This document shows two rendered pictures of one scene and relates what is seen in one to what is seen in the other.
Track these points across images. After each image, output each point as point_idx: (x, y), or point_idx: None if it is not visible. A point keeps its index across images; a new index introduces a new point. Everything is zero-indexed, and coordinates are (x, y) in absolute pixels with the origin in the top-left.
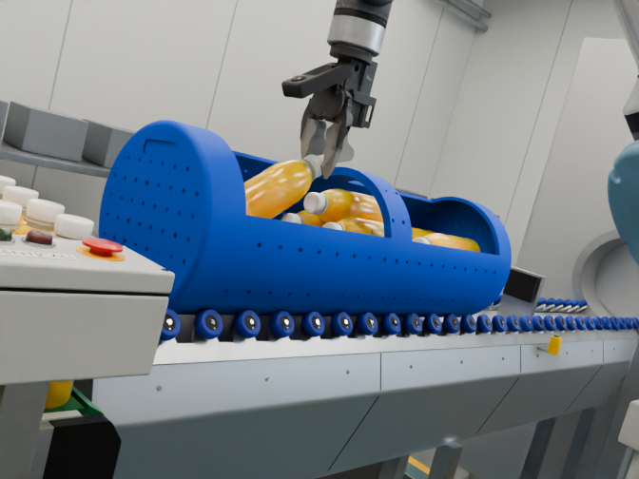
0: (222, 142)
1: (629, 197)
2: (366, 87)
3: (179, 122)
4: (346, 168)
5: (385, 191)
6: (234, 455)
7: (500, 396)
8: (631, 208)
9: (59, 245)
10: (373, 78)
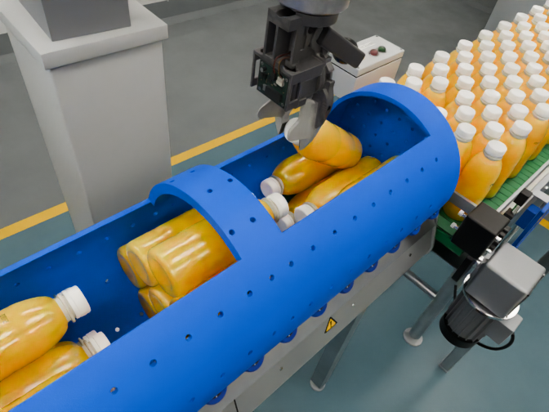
0: (372, 90)
1: None
2: (271, 42)
3: (411, 89)
4: (247, 190)
5: (194, 170)
6: None
7: None
8: None
9: (368, 55)
10: (267, 29)
